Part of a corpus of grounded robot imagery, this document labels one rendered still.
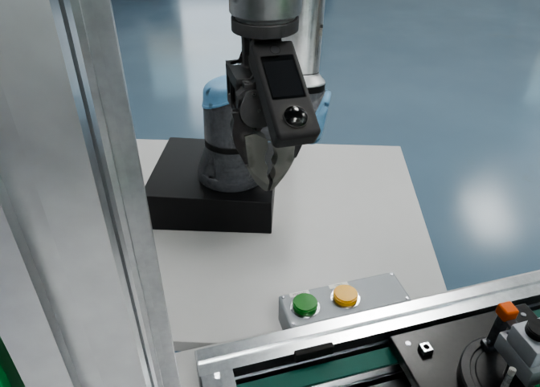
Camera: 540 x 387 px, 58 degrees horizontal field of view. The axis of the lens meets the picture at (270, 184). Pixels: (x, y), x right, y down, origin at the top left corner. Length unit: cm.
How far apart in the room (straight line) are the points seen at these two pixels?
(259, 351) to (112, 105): 56
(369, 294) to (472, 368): 20
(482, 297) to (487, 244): 167
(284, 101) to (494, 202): 244
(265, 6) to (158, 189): 67
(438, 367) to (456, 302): 15
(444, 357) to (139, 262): 55
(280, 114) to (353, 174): 84
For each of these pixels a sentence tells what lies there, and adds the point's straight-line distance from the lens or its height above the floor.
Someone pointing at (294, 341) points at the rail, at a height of 95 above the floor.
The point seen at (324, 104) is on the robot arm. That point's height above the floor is 115.
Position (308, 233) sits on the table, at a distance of 110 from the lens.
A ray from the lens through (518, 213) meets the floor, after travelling 284.
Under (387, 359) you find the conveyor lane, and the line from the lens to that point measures 79.
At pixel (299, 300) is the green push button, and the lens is 80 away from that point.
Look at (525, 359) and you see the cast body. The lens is 70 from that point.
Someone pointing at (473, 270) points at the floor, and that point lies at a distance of 240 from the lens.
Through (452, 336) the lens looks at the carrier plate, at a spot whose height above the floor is 97.
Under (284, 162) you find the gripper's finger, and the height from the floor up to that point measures 126.
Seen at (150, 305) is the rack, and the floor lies 132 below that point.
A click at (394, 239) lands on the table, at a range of 111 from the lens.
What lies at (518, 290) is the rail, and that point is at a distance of 93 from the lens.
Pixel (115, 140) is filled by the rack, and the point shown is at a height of 145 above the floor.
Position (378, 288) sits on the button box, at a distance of 86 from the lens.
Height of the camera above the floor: 157
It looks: 35 degrees down
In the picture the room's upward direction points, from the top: straight up
